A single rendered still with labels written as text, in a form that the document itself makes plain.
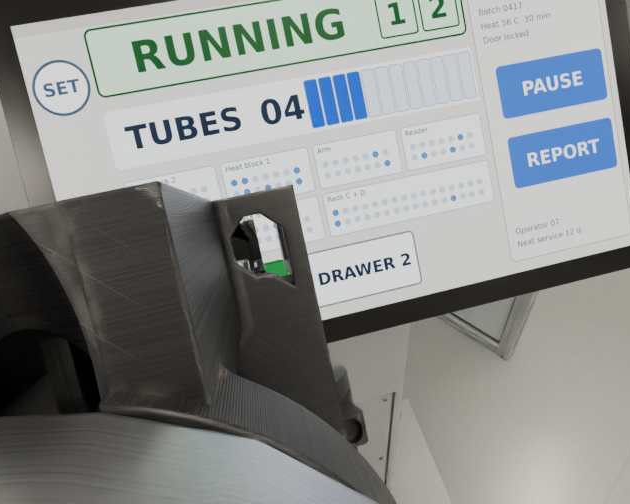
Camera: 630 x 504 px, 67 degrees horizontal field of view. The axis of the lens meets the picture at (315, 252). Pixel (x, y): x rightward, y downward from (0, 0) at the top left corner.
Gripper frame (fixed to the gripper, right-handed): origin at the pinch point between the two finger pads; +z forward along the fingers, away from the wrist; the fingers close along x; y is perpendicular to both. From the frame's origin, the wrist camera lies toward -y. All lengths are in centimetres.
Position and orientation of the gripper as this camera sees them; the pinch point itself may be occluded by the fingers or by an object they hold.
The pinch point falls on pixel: (230, 356)
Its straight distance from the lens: 24.9
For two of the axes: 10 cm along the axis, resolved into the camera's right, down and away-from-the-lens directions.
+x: -9.7, 2.2, -1.2
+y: -2.1, -9.7, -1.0
